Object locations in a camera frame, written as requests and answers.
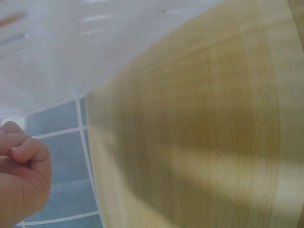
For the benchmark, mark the person's left hand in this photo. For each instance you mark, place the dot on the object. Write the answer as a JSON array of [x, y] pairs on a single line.
[[21, 180]]

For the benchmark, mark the person's left fingers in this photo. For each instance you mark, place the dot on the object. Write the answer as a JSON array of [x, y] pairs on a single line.
[[26, 148]]

